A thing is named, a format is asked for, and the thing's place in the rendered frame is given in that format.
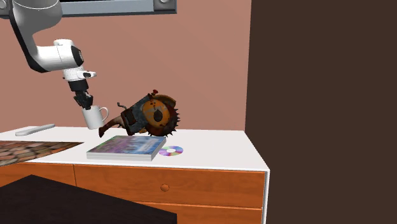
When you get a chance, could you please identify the orange-headed doll figure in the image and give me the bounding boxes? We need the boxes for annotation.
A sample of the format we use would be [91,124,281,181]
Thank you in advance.
[98,89,181,138]

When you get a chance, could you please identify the white remote control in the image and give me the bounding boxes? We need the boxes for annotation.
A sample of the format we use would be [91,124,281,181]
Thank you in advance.
[15,123,56,137]

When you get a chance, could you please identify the brick-patterned robot stand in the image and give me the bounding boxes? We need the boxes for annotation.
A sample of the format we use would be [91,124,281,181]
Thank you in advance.
[0,140,85,167]

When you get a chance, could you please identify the grey-framed wall screen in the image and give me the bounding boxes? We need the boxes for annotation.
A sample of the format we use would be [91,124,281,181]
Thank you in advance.
[0,0,178,20]

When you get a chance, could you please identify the shiny compact disc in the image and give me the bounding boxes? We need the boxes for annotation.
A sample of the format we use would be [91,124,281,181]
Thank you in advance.
[158,145,185,157]

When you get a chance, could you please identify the white-topped wooden chest of drawers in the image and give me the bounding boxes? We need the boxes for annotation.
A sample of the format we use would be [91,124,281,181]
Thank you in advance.
[0,125,271,224]

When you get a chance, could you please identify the colourful thick book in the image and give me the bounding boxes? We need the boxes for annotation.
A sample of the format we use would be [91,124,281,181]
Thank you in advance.
[86,135,167,162]

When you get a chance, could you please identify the white mug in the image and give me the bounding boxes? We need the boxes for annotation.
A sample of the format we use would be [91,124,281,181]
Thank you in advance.
[81,106,109,130]

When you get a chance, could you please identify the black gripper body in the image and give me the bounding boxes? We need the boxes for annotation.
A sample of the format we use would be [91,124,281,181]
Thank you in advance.
[67,79,90,94]

